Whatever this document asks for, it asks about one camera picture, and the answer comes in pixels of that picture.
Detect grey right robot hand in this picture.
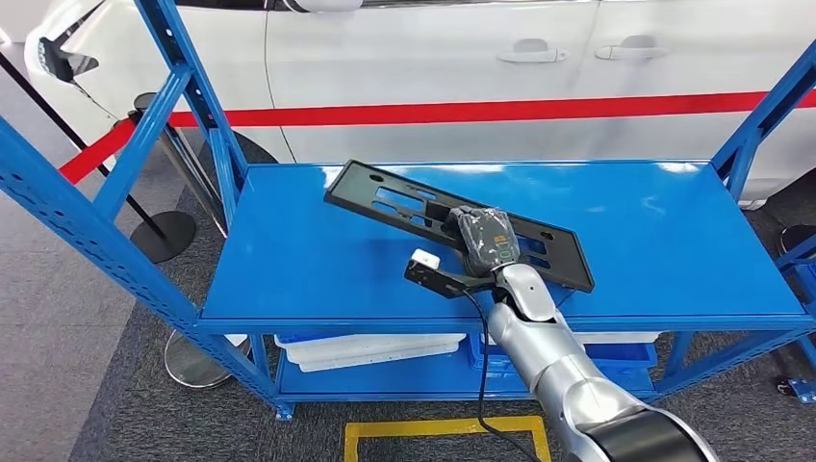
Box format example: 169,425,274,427
443,205,523,280

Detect black plastic plate bracket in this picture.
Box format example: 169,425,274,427
322,159,596,295

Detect blue metal shelf rack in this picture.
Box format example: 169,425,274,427
0,0,816,423

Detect blue wheeled shelf rack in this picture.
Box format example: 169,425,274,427
774,222,816,404

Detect red barrier belt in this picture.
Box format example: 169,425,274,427
58,90,816,186

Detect blue plastic crate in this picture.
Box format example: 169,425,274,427
273,332,333,347
468,332,659,384

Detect white car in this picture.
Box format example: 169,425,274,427
24,0,816,205

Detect black stanchion with black base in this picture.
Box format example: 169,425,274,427
0,50,197,264

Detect chrome stanchion with black cap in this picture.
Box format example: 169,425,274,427
127,91,229,239

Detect black camera bracket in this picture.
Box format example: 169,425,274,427
403,258,498,299

